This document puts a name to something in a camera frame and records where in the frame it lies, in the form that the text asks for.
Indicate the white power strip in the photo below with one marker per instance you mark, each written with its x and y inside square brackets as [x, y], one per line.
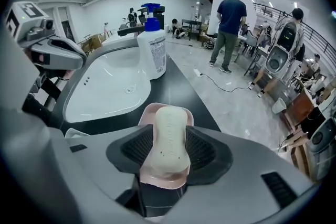
[198, 72]

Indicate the black table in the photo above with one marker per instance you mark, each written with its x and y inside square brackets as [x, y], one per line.
[191, 29]

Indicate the grey helmet-shaped device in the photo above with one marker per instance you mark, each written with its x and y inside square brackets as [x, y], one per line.
[321, 139]

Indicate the white bottle blue pump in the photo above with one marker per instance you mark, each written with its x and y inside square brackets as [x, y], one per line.
[153, 52]

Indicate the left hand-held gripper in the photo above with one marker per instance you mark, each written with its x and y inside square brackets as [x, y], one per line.
[26, 23]

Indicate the white sink basin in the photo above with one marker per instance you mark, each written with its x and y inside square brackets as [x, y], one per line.
[105, 91]

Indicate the person's black trousers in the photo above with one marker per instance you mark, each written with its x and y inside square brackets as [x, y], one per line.
[39, 112]

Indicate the black metal railing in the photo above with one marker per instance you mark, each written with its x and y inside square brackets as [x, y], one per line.
[302, 26]

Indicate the dark wooden sink cabinet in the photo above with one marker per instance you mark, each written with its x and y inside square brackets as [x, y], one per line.
[183, 97]

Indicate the black faucet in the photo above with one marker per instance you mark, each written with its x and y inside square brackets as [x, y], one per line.
[131, 31]

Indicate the white waste bin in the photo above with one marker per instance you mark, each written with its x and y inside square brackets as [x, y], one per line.
[278, 106]

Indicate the dark wooden chair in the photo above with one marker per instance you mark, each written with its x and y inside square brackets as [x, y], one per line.
[90, 43]

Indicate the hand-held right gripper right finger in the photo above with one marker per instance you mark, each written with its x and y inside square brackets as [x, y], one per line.
[241, 162]

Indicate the pink soap dish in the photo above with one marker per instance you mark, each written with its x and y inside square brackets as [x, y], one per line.
[147, 115]

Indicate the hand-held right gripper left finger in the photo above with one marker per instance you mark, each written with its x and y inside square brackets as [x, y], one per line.
[99, 162]

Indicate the white soap bar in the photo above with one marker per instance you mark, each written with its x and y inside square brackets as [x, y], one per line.
[169, 136]

